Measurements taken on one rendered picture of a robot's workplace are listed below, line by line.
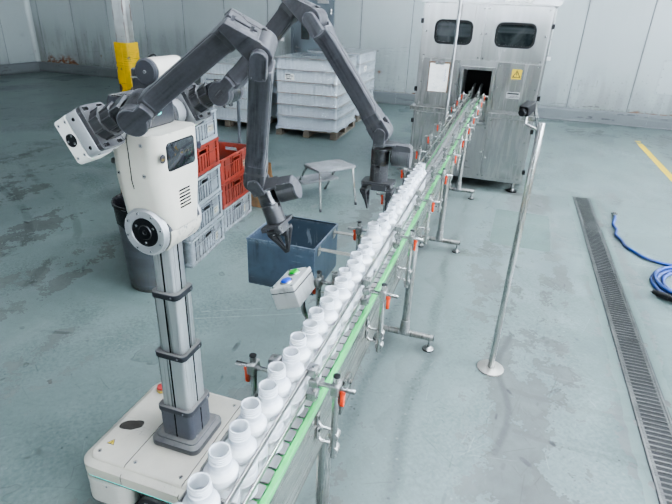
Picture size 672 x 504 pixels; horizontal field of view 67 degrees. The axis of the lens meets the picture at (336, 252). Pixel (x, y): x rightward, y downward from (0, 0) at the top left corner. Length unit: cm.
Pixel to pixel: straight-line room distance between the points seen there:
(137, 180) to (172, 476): 111
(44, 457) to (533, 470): 218
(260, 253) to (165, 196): 70
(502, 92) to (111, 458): 511
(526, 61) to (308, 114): 354
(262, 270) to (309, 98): 610
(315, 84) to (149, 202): 659
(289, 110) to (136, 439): 663
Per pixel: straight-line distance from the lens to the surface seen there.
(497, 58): 602
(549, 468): 269
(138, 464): 222
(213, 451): 96
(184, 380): 202
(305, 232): 243
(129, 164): 164
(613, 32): 1164
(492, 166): 620
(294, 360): 113
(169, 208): 165
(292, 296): 148
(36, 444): 283
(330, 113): 809
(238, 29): 120
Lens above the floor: 184
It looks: 25 degrees down
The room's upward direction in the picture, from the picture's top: 3 degrees clockwise
